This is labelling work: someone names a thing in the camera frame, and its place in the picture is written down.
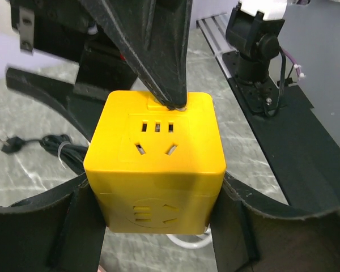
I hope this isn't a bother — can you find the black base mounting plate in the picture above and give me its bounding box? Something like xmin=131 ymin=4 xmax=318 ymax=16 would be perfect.
xmin=228 ymin=79 xmax=340 ymax=213

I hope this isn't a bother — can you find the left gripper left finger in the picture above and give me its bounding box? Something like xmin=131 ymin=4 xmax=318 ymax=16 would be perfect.
xmin=0 ymin=174 xmax=105 ymax=271

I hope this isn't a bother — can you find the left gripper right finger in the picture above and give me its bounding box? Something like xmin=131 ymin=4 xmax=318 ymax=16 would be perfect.
xmin=211 ymin=174 xmax=340 ymax=271

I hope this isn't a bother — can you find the aluminium frame rail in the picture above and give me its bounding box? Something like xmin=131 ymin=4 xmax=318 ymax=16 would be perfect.
xmin=197 ymin=13 xmax=235 ymax=79

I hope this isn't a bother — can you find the white coiled power cable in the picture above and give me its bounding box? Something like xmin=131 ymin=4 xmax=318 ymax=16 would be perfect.
xmin=167 ymin=225 xmax=213 ymax=250

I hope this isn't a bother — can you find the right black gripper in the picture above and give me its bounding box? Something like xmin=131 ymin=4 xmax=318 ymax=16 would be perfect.
xmin=6 ymin=0 xmax=193 ymax=140

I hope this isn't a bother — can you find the yellow cube socket adapter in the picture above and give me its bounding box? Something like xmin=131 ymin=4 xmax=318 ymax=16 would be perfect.
xmin=84 ymin=90 xmax=226 ymax=235

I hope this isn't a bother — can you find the black power cable with plug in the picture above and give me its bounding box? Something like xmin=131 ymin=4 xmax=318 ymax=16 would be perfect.
xmin=0 ymin=134 xmax=91 ymax=175

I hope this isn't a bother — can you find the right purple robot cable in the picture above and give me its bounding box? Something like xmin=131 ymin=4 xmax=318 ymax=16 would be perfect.
xmin=282 ymin=48 xmax=307 ymax=83

